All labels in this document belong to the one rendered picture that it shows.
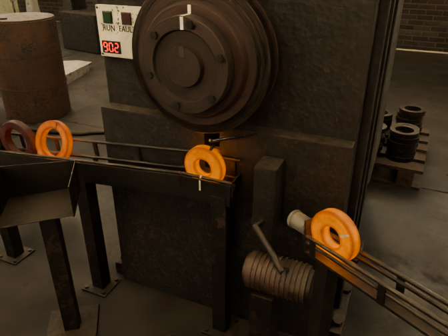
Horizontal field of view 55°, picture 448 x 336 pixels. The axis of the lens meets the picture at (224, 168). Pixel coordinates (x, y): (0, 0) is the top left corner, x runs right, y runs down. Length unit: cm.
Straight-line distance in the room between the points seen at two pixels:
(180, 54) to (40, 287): 141
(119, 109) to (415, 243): 171
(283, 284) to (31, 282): 133
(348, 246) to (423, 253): 132
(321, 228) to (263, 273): 26
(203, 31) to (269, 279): 77
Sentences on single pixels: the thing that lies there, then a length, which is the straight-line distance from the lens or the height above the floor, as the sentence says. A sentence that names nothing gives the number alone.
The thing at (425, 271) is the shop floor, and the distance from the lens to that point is 239.
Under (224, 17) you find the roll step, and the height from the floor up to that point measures 125.
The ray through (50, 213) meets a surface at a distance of 161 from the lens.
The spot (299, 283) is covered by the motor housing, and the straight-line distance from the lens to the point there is 138.
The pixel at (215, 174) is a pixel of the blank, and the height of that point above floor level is 73.
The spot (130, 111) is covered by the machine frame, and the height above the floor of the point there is 87.
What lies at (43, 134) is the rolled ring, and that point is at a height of 72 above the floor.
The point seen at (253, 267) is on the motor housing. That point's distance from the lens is 141.
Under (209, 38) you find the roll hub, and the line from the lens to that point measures 122.
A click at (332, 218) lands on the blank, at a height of 77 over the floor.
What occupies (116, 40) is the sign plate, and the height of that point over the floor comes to 112.
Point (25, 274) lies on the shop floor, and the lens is 237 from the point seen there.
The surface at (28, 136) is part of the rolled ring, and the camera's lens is 199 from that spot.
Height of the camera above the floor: 143
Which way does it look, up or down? 27 degrees down
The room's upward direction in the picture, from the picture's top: straight up
